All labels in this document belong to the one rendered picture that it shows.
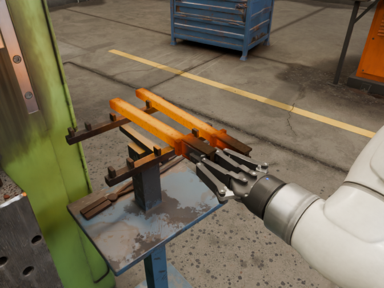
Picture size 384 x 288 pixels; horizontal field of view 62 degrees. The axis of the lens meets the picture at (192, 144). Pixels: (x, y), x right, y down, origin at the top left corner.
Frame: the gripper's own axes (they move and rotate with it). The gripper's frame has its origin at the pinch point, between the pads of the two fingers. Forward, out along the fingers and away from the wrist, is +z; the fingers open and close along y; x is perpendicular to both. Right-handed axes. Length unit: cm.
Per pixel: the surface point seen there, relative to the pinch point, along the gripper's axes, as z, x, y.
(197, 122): 13.5, -3.3, 11.8
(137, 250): 9.8, -30.6, -12.5
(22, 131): 47, -7, -23
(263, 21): 232, -62, 321
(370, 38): 87, -51, 302
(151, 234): 11.8, -30.5, -6.8
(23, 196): 26.0, -12.0, -30.6
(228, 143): 1.2, -3.1, 10.7
